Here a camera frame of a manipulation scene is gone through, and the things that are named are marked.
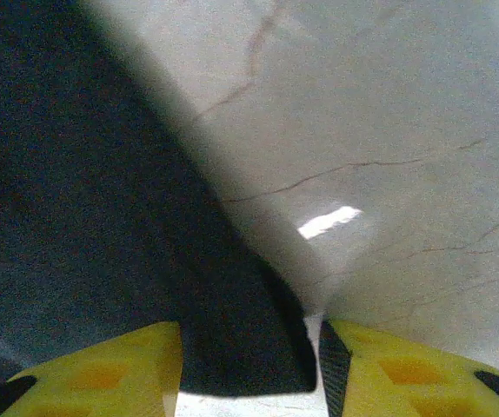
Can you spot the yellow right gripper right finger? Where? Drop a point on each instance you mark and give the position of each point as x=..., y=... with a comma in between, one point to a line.
x=406, y=382

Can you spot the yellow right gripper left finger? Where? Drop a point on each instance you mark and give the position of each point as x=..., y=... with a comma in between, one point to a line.
x=101, y=378

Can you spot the black t-shirt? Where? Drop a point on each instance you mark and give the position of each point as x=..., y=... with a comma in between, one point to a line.
x=80, y=195

